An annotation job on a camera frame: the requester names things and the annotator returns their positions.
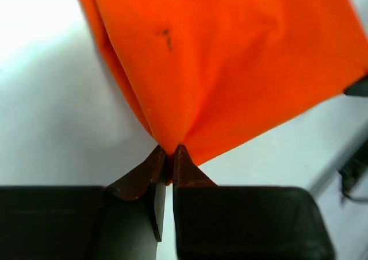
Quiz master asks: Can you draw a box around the orange t shirt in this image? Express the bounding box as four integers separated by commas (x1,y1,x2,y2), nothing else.
79,0,367,165

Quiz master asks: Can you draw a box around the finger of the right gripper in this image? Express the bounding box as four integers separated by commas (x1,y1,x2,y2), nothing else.
344,76,368,97

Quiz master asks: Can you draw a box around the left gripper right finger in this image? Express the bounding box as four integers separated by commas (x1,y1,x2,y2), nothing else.
173,145,336,259

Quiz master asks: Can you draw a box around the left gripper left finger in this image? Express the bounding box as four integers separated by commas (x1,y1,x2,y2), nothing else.
1,147,166,259

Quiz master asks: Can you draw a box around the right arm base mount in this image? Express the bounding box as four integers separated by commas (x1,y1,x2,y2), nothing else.
338,140,367,204

